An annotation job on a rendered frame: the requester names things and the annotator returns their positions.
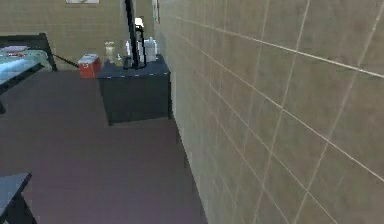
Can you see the red box with white lid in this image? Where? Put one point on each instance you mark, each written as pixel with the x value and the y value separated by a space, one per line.
pixel 89 66

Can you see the white spray bottle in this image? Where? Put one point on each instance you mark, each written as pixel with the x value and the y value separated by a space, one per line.
pixel 128 48

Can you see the white jug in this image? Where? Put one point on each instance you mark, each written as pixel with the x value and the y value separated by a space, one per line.
pixel 150 50

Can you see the black rod on floor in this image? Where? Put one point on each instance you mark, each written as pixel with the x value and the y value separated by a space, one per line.
pixel 65 60

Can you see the dark grey cabinet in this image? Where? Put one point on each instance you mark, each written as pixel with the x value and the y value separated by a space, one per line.
pixel 135 91

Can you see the black framed bed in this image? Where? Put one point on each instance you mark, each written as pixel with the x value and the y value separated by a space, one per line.
pixel 20 63

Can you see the black floor lamp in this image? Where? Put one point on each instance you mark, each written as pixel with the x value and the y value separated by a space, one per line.
pixel 132 36

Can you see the framed wall picture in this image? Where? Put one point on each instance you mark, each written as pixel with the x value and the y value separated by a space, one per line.
pixel 82 1

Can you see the small black cup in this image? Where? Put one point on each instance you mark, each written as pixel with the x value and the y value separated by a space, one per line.
pixel 127 62

